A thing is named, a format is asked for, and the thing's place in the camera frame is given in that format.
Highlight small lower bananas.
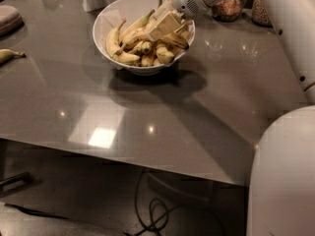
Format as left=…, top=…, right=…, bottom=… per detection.
left=127, top=40, right=160, bottom=67

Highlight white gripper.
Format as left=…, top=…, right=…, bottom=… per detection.
left=147, top=0, right=221, bottom=41

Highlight front short banana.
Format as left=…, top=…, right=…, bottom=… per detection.
left=156, top=43, right=174, bottom=65

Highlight left curved yellow banana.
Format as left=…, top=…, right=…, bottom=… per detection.
left=105, top=19, right=140, bottom=65

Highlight glass jar of chickpeas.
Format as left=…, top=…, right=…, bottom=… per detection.
left=252, top=0, right=272, bottom=27

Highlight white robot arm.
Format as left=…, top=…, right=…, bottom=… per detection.
left=161, top=0, right=315, bottom=236

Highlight large top yellow banana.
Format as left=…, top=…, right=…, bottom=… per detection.
left=120, top=27, right=189, bottom=51

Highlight glass jar with nuts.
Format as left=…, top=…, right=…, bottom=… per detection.
left=212, top=0, right=247, bottom=22

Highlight white ceramic bowl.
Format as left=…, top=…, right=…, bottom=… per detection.
left=93, top=0, right=195, bottom=76

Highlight black cable on floor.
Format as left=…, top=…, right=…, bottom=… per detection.
left=122, top=170, right=227, bottom=236

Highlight grey pouch at left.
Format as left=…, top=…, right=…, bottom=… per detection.
left=0, top=5, right=24, bottom=36

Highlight lone banana on table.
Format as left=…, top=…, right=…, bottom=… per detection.
left=0, top=49, right=26, bottom=64

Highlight upright greenish banana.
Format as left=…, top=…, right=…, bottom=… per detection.
left=119, top=10, right=155, bottom=41

